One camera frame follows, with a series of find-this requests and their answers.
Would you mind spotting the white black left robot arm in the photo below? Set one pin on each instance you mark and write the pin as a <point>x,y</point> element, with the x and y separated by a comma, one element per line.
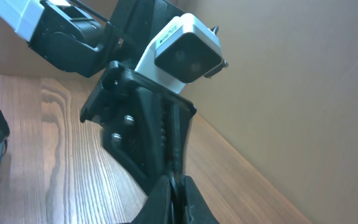
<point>75,38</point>

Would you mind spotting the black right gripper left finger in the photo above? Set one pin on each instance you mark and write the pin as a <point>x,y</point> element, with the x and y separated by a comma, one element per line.
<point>156,209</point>

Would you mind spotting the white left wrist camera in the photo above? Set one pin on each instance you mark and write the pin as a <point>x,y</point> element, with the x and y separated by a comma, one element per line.
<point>182,52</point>

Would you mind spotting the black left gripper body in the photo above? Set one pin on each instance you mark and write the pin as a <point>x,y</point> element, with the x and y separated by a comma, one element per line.
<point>144,125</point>

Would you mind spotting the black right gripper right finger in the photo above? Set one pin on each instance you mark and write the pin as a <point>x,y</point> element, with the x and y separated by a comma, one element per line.
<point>195,208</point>

